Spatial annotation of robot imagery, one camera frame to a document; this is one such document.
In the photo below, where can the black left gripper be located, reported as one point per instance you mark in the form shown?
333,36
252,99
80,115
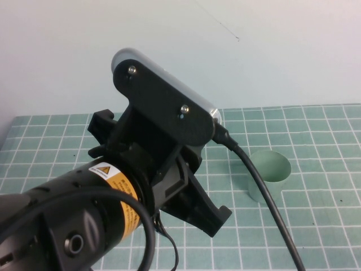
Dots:
183,197

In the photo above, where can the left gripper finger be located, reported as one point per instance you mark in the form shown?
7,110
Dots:
100,124

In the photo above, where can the pale green plastic cup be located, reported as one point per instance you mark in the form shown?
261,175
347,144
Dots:
277,169

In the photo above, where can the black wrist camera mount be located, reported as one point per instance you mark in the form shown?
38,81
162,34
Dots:
158,107

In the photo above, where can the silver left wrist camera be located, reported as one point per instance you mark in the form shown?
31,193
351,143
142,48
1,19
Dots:
124,55

